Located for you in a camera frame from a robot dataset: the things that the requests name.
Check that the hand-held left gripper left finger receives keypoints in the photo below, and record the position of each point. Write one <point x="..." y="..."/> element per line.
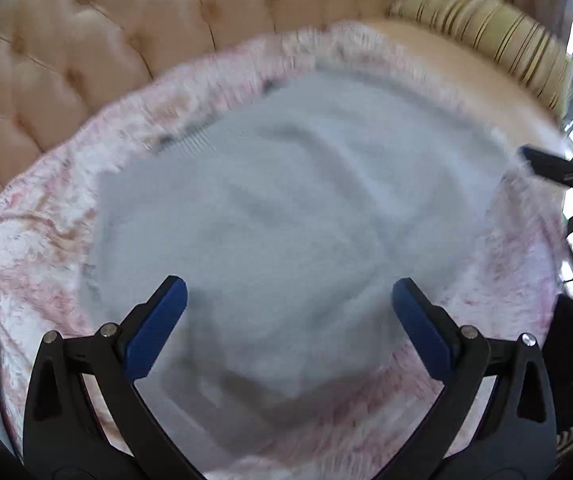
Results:
<point x="159" y="330"/>

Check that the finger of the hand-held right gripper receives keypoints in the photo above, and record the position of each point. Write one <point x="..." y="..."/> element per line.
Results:
<point x="553" y="167"/>

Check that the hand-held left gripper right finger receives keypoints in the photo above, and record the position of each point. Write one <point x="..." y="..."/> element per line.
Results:
<point x="421" y="330"/>

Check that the grey knit sweater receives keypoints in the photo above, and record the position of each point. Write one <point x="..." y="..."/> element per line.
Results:
<point x="291" y="220"/>

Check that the striped green beige cushion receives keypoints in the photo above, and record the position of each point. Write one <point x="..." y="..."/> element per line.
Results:
<point x="491" y="30"/>

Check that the pink floral blanket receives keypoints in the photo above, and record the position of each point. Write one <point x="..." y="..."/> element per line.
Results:
<point x="41" y="220"/>

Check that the beige tufted leather sofa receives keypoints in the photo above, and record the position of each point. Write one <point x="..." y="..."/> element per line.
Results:
<point x="91" y="35"/>

